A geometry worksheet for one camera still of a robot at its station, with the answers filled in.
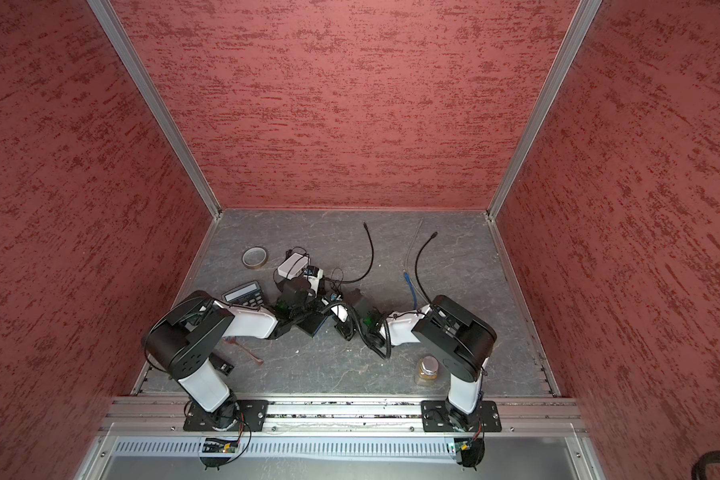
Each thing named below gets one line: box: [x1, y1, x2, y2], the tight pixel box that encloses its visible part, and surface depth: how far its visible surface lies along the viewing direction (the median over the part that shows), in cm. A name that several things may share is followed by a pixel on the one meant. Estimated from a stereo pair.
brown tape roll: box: [241, 246, 269, 269], surface depth 108 cm
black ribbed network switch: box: [296, 312, 328, 338], surface depth 89 cm
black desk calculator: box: [221, 280, 264, 307], surface depth 96 cm
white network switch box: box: [277, 252, 309, 280], surface depth 102 cm
